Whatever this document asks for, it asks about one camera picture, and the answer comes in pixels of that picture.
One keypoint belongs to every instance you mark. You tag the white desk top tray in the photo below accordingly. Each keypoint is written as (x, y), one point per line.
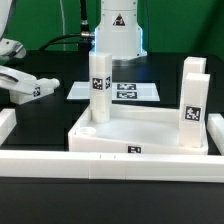
(133, 129)

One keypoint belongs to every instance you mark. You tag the white right fence block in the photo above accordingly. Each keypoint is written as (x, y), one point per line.
(215, 127)

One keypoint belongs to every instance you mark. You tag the white front fence bar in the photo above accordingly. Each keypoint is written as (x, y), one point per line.
(46, 164)

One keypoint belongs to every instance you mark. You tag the white fence block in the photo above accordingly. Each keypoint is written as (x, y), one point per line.
(7, 123)
(215, 127)

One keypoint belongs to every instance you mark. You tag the fiducial marker sheet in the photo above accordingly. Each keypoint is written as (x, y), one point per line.
(120, 92)

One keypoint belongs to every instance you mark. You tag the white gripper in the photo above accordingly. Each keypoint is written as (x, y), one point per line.
(17, 81)

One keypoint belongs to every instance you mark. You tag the white left fence block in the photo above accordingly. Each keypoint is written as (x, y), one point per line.
(7, 123)

